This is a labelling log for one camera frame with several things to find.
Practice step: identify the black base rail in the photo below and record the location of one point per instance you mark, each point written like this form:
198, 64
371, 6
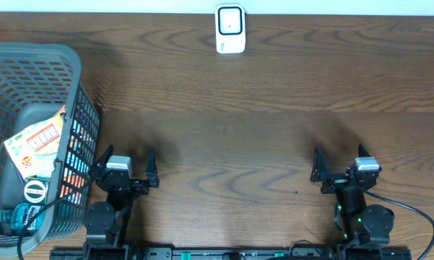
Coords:
302, 252

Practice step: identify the yellow snack bag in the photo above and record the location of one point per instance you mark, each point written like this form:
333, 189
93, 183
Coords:
34, 145

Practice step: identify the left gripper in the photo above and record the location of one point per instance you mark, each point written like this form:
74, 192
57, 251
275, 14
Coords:
141, 186

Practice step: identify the white barcode scanner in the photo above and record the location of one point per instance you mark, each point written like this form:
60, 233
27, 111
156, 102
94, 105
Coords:
230, 28

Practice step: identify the teal mouthwash bottle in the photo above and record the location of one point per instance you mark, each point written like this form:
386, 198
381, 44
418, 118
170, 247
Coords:
13, 221

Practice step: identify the green square box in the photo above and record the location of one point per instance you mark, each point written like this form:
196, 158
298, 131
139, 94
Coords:
36, 190

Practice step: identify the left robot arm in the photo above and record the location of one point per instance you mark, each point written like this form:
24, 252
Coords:
106, 221

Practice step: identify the grey plastic basket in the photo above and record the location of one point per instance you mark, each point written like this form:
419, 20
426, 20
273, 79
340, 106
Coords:
36, 80

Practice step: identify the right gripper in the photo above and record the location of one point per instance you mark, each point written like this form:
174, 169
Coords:
320, 173

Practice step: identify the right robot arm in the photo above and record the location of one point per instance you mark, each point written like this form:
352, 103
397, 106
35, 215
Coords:
366, 227

